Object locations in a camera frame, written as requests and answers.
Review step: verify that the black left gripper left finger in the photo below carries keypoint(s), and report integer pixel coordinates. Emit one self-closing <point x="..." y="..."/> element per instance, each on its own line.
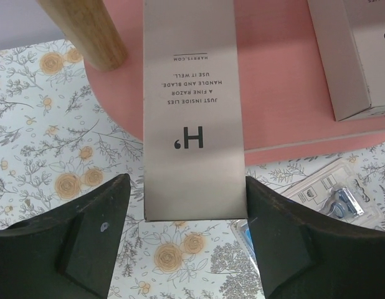
<point x="69" y="251"/>

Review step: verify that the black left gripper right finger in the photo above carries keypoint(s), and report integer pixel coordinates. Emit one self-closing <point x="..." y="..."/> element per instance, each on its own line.
<point x="301" y="253"/>

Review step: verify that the white Harry's razor box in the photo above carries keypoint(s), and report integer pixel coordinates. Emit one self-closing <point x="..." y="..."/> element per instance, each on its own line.
<point x="194" y="164"/>

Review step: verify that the slim white H razor box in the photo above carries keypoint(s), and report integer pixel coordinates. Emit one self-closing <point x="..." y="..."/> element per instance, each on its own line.
<point x="351" y="41"/>

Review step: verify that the pink three-tier wooden shelf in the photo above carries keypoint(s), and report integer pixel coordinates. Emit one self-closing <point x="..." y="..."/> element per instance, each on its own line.
<point x="285" y="103"/>

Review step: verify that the floral patterned tablecloth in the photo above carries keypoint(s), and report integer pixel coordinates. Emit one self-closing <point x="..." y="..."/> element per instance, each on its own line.
<point x="57" y="143"/>

